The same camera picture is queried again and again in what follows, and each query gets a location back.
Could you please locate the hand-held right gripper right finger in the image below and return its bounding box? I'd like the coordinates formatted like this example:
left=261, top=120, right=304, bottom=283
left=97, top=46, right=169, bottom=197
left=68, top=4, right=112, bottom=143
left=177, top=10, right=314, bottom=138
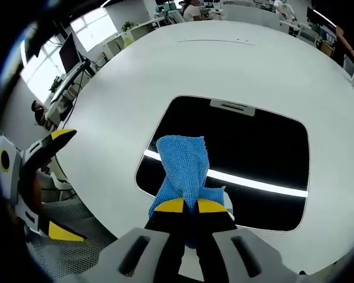
left=194, top=198, right=302, bottom=283

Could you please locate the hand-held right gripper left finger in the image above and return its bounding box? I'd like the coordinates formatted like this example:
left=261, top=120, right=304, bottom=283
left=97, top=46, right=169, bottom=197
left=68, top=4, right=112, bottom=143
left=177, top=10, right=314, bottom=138
left=58, top=198, right=186, bottom=283

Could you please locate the blue cleaning cloth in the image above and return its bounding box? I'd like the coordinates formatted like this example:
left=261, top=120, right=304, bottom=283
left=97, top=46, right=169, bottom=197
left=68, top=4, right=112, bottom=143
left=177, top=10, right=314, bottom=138
left=147, top=134, right=227, bottom=219

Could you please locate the grey mesh chair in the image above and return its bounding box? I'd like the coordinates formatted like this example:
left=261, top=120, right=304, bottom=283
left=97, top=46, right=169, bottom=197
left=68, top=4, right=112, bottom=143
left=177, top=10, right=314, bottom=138
left=25, top=199, right=119, bottom=278

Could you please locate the small green potted plant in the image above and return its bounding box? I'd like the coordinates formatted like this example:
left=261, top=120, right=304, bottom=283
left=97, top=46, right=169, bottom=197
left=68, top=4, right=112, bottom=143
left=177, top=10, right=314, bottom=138
left=48, top=75, right=61, bottom=93

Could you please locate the black computer monitor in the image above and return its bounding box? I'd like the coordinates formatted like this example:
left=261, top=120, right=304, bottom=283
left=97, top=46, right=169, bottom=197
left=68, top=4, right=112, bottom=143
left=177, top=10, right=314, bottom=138
left=58, top=32, right=82, bottom=74

